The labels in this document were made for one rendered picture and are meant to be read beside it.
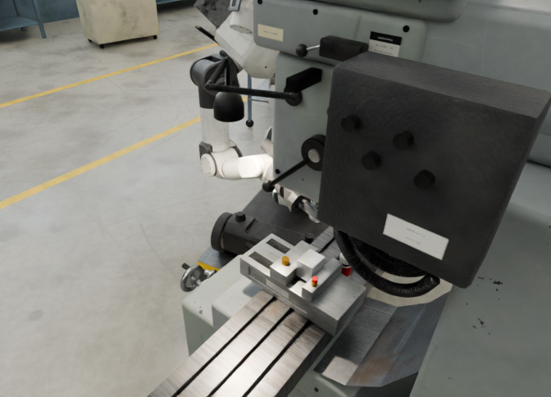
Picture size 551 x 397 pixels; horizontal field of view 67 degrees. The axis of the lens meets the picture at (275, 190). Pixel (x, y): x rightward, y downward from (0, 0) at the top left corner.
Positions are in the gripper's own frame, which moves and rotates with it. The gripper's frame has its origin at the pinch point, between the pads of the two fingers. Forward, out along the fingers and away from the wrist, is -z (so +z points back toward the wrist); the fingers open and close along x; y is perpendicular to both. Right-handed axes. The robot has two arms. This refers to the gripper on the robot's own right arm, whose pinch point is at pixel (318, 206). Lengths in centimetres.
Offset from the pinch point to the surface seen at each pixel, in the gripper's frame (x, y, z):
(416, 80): -25, -50, -38
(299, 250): 0.6, 20.6, 6.3
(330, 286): 1.6, 24.4, -6.7
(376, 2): -8, -51, -16
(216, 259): 7, 84, 75
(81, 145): -7, 127, 308
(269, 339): -19.0, 31.4, -7.5
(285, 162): -10.7, -15.7, 0.9
